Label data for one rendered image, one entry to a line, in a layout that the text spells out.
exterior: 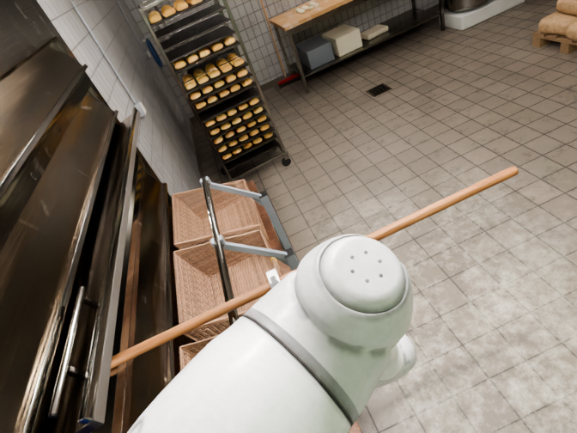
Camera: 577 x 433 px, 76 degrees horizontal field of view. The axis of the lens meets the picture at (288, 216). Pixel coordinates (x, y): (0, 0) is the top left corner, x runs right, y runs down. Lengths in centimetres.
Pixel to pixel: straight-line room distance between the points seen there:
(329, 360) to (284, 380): 4
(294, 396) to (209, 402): 6
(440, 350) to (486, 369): 22
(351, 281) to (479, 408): 189
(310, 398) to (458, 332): 204
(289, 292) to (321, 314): 4
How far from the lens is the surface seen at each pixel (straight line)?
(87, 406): 85
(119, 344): 131
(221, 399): 29
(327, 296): 28
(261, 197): 190
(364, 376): 31
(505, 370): 223
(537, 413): 217
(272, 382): 29
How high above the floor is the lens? 199
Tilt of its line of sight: 38 degrees down
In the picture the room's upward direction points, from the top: 24 degrees counter-clockwise
